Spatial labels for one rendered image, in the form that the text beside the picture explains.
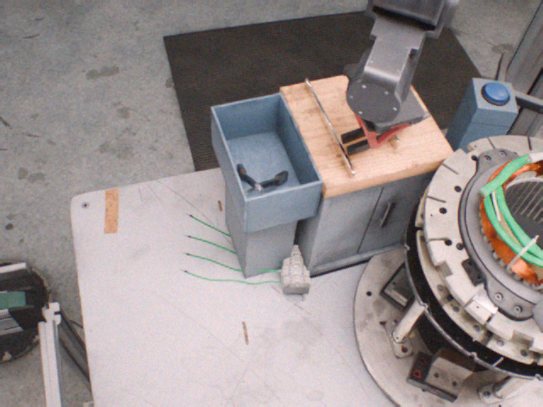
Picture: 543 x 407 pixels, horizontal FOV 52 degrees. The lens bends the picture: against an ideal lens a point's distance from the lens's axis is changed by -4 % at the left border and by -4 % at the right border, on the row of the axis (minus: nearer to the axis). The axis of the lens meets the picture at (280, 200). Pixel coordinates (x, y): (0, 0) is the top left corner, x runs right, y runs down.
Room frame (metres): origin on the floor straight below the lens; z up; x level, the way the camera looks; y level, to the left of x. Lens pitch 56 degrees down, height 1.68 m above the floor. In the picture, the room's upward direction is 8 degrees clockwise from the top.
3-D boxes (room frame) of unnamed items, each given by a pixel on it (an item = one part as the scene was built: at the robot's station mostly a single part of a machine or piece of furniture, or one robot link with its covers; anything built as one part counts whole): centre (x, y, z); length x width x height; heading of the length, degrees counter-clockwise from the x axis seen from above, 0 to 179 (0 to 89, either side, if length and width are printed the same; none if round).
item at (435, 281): (0.35, -0.20, 1.06); 0.09 x 0.04 x 0.01; 29
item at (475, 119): (0.70, -0.33, 0.91); 0.07 x 0.07 x 0.25; 2
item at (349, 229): (0.57, -0.11, 0.91); 0.19 x 0.19 x 0.26; 25
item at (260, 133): (0.50, 0.03, 0.92); 0.17 x 0.11 x 0.28; 25
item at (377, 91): (0.46, -0.10, 1.30); 0.11 x 0.09 x 0.12; 165
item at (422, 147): (0.57, -0.11, 1.05); 0.20 x 0.19 x 0.02; 115
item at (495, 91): (0.70, -0.33, 1.04); 0.04 x 0.04 x 0.01
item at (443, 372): (0.29, -0.29, 0.85); 0.06 x 0.04 x 0.05; 71
